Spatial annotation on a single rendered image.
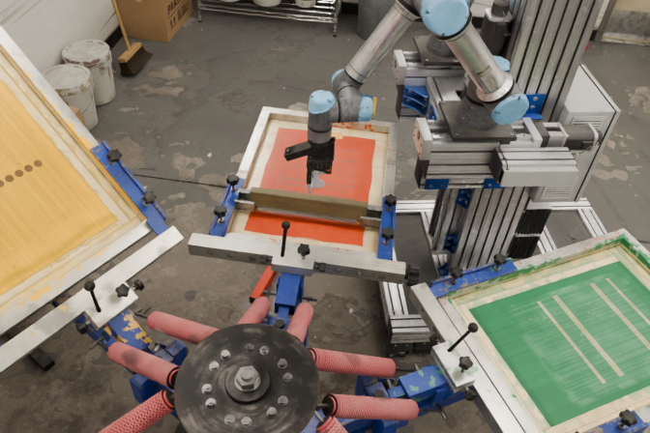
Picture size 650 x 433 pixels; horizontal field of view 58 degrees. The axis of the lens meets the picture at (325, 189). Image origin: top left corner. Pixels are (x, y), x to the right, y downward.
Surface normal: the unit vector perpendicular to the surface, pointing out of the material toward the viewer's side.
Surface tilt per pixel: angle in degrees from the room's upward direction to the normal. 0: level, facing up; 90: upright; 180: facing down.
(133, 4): 89
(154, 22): 90
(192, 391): 0
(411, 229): 0
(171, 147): 0
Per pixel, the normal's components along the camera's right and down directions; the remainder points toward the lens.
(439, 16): 0.09, 0.59
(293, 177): 0.05, -0.74
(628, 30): -0.14, 0.66
